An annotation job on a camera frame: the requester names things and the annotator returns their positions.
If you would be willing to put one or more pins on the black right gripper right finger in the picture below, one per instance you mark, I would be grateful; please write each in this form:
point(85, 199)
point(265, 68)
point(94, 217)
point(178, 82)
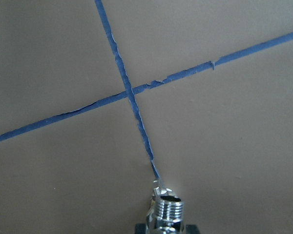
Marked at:
point(192, 229)

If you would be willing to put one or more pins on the chrome threaded angle fitting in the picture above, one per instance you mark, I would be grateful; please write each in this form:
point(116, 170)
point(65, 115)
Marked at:
point(165, 215)

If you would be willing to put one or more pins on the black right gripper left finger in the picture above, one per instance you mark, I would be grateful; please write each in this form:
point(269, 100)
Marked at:
point(140, 229)

